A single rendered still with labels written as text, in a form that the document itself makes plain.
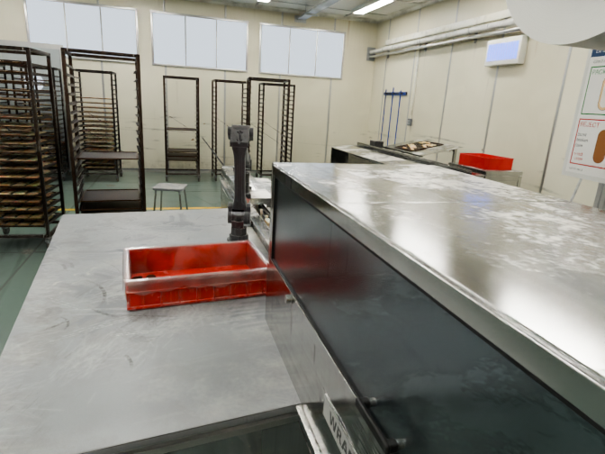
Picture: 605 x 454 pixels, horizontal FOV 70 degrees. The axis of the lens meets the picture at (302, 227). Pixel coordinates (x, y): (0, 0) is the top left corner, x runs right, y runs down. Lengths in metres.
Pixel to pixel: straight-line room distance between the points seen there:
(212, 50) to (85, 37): 2.19
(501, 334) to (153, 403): 0.81
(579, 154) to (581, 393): 1.43
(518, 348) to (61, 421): 0.89
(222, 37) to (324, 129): 2.72
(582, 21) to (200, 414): 0.92
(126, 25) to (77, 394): 8.27
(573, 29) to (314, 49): 8.93
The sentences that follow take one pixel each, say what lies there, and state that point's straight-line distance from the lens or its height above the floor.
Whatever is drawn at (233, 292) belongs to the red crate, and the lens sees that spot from 1.48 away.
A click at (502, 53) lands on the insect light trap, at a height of 2.22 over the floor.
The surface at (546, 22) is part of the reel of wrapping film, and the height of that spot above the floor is 1.58.
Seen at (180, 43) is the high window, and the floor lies 2.40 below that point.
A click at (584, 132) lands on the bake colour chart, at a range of 1.75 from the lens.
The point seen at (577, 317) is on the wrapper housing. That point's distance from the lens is 0.44.
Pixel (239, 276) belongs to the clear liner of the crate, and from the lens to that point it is 1.44.
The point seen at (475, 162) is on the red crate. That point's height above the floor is 0.92.
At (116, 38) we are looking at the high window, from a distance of 9.06.
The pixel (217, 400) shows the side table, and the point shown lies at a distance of 1.05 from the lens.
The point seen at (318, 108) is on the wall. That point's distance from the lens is 9.46.
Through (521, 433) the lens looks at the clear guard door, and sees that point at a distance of 0.43.
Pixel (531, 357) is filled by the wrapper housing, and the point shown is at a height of 1.29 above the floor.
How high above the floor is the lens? 1.46
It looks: 16 degrees down
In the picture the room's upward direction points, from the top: 3 degrees clockwise
